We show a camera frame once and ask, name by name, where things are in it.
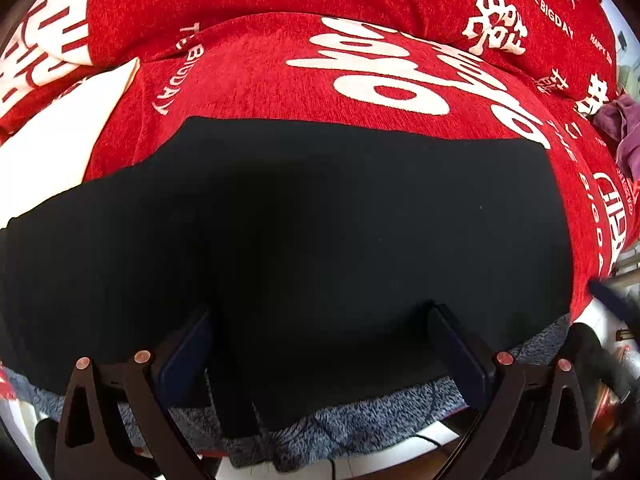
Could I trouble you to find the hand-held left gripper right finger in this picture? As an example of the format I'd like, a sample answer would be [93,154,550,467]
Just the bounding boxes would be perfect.
[426,302,594,480]

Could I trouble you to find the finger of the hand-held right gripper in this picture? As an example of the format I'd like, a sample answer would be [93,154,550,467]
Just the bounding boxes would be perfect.
[587,279,640,322]

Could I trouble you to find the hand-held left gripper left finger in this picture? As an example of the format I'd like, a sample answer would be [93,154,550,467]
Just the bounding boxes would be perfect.
[54,307,216,480]

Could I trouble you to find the black pants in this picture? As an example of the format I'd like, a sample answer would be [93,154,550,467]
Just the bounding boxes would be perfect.
[0,116,576,441]

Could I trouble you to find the blue white patterned sheet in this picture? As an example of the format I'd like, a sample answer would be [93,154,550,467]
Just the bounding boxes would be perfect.
[0,312,573,472]

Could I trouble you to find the purple cloth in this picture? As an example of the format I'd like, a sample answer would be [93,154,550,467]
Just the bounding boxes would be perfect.
[592,94,640,181]

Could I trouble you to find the white pillow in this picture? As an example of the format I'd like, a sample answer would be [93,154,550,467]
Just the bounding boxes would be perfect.
[0,57,142,233]

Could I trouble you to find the red printed blanket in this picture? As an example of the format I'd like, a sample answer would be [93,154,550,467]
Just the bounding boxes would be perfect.
[0,0,632,293]

